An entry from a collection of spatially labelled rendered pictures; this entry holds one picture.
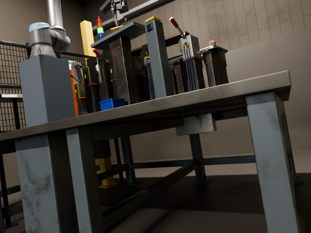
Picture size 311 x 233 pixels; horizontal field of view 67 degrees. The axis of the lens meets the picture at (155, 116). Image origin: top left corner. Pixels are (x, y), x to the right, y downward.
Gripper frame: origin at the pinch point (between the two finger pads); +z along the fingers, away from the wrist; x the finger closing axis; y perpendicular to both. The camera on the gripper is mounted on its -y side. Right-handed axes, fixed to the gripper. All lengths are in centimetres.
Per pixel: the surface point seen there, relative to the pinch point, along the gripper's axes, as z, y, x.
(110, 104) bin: 47.3, -4.9, -14.9
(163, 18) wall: -126, -11, 277
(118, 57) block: 19.9, -0.5, -4.2
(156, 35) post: 17.4, 25.2, -16.0
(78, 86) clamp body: 21, -55, 40
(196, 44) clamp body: 21.6, 43.3, -1.1
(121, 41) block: 12.0, 3.1, -5.9
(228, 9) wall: -100, 95, 247
